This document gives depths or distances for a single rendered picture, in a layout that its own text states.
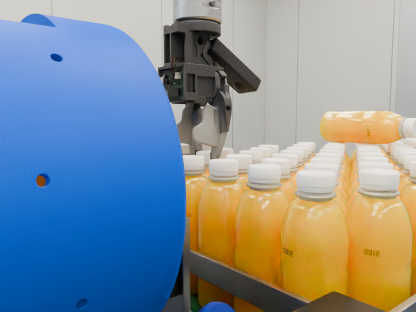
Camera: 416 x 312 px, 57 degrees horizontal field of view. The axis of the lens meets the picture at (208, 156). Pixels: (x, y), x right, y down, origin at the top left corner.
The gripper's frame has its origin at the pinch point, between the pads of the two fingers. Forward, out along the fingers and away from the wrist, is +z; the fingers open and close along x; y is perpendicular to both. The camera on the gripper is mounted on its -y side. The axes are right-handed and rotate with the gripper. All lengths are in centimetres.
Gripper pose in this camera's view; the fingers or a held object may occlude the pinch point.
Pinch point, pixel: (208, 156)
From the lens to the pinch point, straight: 62.4
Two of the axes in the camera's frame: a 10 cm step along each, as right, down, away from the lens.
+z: 0.0, 10.0, 1.0
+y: -7.8, 0.6, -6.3
